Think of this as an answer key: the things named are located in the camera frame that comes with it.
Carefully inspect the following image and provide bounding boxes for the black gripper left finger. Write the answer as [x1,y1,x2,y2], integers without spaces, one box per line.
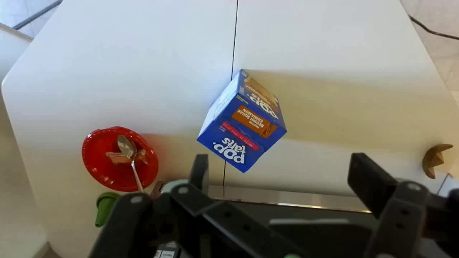
[87,154,307,258]

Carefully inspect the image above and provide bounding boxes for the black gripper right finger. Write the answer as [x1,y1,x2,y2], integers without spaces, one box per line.
[347,153,459,258]

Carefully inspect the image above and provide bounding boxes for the blue Pop-Tarts box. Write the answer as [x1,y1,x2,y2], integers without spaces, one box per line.
[195,69,288,175]

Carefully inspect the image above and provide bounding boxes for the brown wooden crescent piece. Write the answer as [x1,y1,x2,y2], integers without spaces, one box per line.
[420,143,454,181]

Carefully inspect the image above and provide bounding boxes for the metal spoon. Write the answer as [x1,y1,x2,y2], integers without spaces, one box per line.
[116,134,146,194]

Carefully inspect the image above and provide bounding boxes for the green cup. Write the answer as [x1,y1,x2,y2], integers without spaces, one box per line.
[93,191,122,230]

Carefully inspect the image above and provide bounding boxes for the red bowl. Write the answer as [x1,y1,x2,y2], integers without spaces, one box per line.
[80,125,160,194]

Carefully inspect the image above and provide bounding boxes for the brown food piece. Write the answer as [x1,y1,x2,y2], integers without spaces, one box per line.
[104,150,129,167]

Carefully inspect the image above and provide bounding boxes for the black floor cable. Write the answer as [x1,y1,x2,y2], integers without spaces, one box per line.
[406,14,459,44]

